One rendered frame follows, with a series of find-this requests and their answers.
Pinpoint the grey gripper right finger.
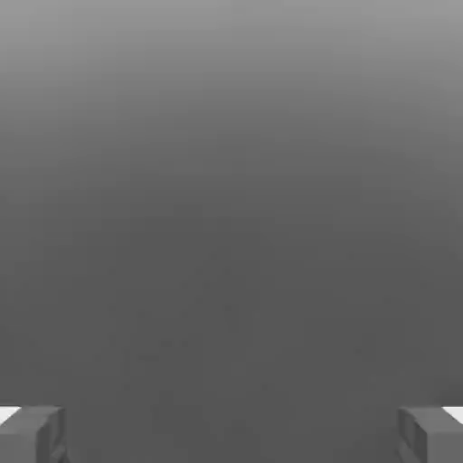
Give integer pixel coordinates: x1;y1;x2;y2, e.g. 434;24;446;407
396;404;463;463

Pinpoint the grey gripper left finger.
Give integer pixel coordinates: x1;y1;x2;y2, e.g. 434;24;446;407
0;404;69;463

